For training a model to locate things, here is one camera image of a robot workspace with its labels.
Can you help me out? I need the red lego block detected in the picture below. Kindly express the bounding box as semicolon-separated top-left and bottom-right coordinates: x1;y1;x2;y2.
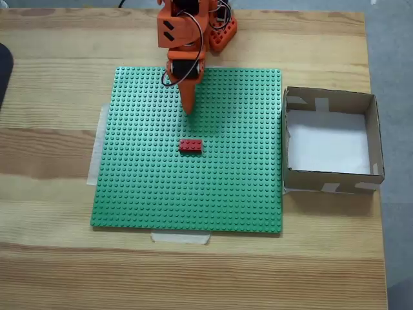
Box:
179;138;204;153

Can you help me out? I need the green lego baseplate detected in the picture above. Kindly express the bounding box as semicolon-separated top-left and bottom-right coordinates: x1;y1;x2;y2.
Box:
90;66;284;236

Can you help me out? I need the brown cardboard box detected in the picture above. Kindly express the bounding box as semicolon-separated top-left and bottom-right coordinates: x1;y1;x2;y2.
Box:
282;86;386;195

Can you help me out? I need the masking tape strip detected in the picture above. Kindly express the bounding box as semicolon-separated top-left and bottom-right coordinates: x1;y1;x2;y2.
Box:
150;231;212;245
86;103;110;187

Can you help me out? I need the white paper sheet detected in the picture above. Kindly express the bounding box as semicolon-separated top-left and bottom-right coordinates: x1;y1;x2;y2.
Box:
285;109;371;175

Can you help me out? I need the black rounded object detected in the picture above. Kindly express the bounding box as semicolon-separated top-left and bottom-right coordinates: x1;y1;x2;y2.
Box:
0;41;15;112

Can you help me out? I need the gripper motor cable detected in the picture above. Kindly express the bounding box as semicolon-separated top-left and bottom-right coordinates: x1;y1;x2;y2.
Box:
161;9;205;87

